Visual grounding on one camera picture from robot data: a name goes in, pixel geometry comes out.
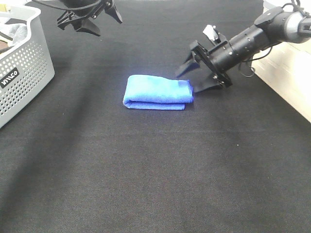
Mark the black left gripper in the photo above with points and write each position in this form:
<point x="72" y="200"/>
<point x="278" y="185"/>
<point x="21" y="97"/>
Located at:
<point x="79" y="12"/>

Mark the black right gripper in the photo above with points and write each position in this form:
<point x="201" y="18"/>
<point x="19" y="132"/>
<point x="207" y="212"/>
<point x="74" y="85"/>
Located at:
<point x="215" y="59"/>

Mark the blue microfiber towel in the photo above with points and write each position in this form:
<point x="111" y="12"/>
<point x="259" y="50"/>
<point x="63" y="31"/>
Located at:
<point x="157" y="93"/>

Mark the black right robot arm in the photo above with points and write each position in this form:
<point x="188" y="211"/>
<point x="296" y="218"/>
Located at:
<point x="269" y="29"/>

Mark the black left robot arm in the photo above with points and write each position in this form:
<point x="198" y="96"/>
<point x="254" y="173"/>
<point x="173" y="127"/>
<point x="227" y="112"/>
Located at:
<point x="80" y="12"/>

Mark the grey towel in basket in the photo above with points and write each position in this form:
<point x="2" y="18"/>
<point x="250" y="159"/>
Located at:
<point x="17" y="31"/>

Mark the white plastic storage crate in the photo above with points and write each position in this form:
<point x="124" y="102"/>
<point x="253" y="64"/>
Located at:
<point x="287" y="70"/>

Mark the yellow cloth in basket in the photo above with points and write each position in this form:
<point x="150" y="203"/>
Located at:
<point x="6" y="39"/>

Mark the grey perforated laundry basket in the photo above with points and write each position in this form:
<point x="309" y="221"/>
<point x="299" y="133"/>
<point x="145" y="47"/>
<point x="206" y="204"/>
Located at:
<point x="26" y="68"/>

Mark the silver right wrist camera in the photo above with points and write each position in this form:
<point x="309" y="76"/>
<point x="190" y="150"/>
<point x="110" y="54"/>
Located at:
<point x="210" y="32"/>

